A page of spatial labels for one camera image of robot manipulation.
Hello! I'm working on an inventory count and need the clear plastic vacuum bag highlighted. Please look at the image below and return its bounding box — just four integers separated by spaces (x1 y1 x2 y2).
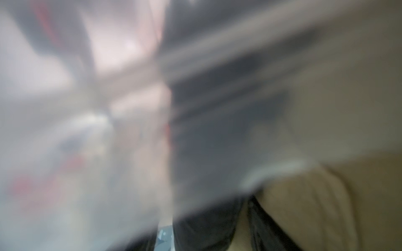
1 1 402 251

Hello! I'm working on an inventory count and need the tan folded garment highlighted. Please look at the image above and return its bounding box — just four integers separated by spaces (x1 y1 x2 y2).
240 47 402 251

